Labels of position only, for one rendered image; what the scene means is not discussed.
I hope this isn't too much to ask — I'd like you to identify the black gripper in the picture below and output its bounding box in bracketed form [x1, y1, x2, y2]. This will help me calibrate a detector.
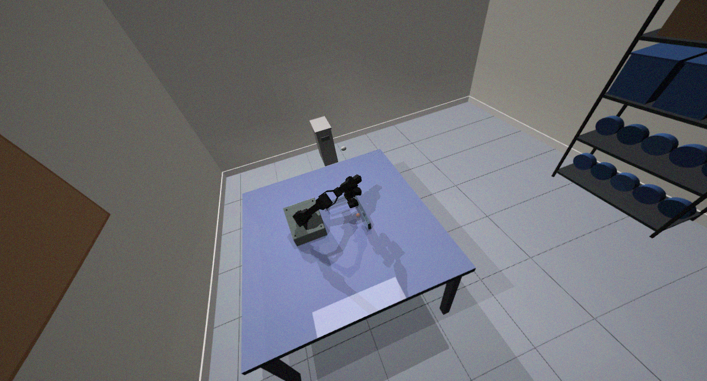
[343, 190, 359, 208]

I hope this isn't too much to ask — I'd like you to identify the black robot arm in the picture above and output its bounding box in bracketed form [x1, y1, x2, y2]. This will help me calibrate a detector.
[293, 175, 362, 227]

